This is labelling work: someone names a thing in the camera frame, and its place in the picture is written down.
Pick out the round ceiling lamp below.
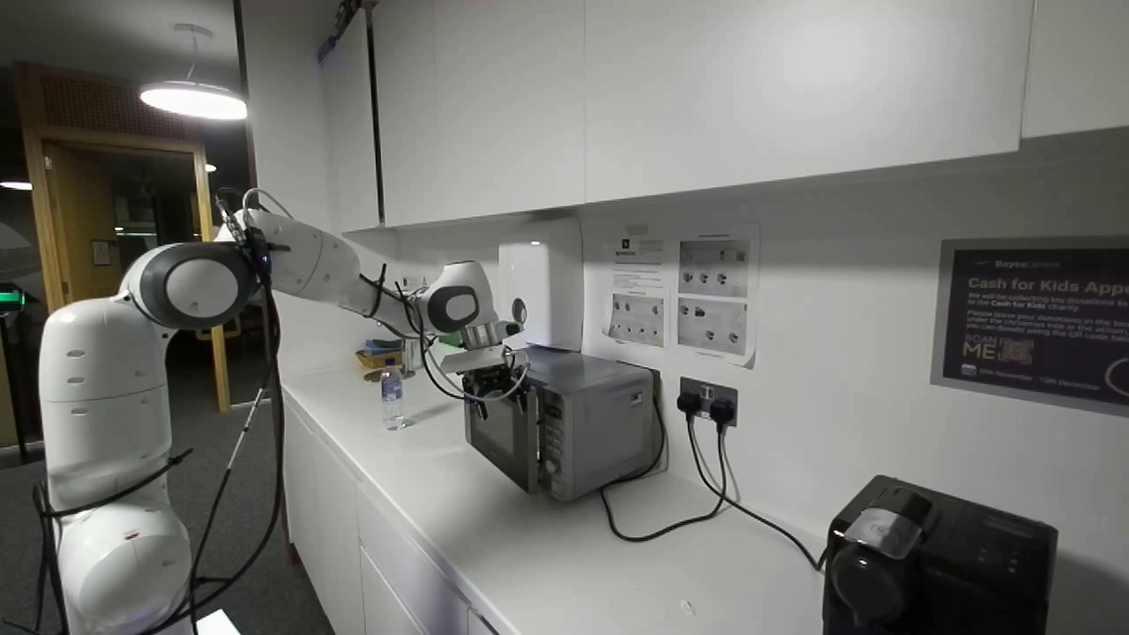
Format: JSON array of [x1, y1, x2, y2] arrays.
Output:
[[137, 80, 247, 125]]

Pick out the double wall socket with plugs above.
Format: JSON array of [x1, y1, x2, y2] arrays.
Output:
[[676, 377, 736, 426]]

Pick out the white cabinets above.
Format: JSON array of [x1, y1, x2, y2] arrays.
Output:
[[287, 398, 499, 635], [325, 0, 1129, 234]]

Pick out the white instruction posters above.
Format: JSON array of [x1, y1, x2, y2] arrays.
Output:
[[606, 234, 753, 361]]

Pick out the white paper towel dispenser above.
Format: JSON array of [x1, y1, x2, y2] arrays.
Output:
[[499, 240, 584, 351]]

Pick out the black microwave door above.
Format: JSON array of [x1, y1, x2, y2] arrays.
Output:
[[464, 372, 541, 493]]

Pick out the wicker basket with cloths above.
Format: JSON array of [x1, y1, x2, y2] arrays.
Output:
[[355, 338, 407, 377]]

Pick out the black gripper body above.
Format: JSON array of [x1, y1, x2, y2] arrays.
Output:
[[451, 323, 527, 404]]

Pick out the black coffee machine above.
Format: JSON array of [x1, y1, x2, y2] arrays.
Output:
[[822, 476, 1060, 635]]

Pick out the silver microwave oven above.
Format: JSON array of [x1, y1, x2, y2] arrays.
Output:
[[521, 351, 659, 500]]

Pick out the black framed notice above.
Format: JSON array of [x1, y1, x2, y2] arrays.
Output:
[[930, 236, 1129, 416]]

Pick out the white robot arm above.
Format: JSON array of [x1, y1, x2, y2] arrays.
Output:
[[40, 210, 507, 635]]

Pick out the white upper cabinets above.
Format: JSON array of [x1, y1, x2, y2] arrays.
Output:
[[325, 0, 1129, 234]]

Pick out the clear plastic water bottle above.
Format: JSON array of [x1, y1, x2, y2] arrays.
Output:
[[379, 366, 401, 432]]

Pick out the white lower cabinets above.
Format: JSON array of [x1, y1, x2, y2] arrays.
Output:
[[287, 398, 499, 635]]

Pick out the black power cables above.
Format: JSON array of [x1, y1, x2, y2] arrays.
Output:
[[595, 416, 827, 577]]

